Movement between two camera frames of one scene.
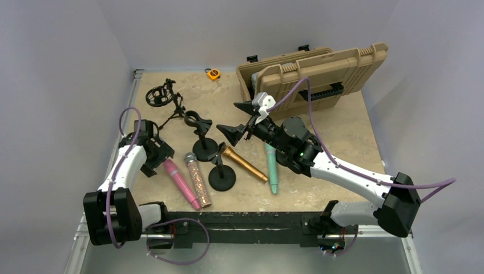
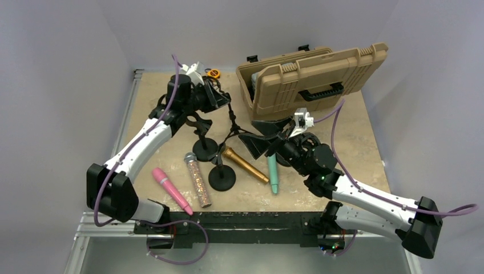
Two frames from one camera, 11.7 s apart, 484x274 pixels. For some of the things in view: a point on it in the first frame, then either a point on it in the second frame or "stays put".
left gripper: x=164 y=152 to x=212 y=96
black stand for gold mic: x=221 y=177 stays put
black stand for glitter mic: x=205 y=147 stays put
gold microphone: x=229 y=153 stays put
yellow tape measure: x=213 y=74 stays put
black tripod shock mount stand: x=160 y=95 to x=234 y=128
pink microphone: x=174 y=172 to x=161 y=176
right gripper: x=249 y=107 to x=257 y=145
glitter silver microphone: x=203 y=195 stays put
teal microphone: x=272 y=166 stays put
